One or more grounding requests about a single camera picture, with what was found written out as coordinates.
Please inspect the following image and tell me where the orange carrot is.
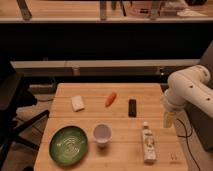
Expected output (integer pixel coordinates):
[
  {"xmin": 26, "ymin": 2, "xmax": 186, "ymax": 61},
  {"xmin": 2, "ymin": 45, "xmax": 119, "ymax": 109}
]
[{"xmin": 105, "ymin": 92, "xmax": 117, "ymax": 107}]

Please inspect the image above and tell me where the black remote control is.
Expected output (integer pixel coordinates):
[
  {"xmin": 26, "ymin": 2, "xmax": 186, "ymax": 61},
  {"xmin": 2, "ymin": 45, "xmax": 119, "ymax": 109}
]
[{"xmin": 128, "ymin": 99, "xmax": 137, "ymax": 117}]

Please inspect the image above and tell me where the long wooden bench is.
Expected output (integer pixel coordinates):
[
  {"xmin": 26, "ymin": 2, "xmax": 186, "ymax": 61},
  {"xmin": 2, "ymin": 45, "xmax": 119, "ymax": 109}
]
[{"xmin": 12, "ymin": 59, "xmax": 199, "ymax": 77}]

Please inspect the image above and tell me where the white sponge block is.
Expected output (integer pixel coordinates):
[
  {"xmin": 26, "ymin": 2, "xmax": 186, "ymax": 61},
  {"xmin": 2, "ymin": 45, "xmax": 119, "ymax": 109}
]
[{"xmin": 71, "ymin": 96, "xmax": 85, "ymax": 112}]

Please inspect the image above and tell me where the white paper cup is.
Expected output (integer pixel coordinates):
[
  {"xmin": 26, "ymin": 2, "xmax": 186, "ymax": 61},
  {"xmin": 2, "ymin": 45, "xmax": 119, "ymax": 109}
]
[{"xmin": 93, "ymin": 124, "xmax": 112, "ymax": 148}]

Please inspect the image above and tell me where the white lotion bottle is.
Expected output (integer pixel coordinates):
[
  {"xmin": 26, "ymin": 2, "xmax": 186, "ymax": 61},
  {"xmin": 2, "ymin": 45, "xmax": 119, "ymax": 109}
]
[{"xmin": 142, "ymin": 122, "xmax": 157, "ymax": 164}]

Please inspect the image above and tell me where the black cable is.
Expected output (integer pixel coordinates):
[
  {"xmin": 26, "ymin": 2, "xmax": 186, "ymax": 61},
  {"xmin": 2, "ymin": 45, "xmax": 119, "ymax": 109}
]
[{"xmin": 175, "ymin": 117, "xmax": 202, "ymax": 171}]

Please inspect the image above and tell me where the black office chair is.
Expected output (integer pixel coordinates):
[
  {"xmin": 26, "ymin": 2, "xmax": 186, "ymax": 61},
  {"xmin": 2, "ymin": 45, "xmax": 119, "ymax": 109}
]
[{"xmin": 0, "ymin": 62, "xmax": 49, "ymax": 171}]

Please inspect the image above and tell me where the green ceramic bowl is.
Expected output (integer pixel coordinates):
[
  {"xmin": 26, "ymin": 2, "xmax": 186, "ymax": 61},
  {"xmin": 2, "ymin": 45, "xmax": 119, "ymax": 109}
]
[{"xmin": 49, "ymin": 126, "xmax": 88, "ymax": 166}]

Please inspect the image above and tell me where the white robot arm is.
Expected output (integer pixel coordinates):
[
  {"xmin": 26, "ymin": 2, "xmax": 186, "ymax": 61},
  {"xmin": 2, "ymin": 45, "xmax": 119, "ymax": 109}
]
[{"xmin": 161, "ymin": 65, "xmax": 213, "ymax": 128}]

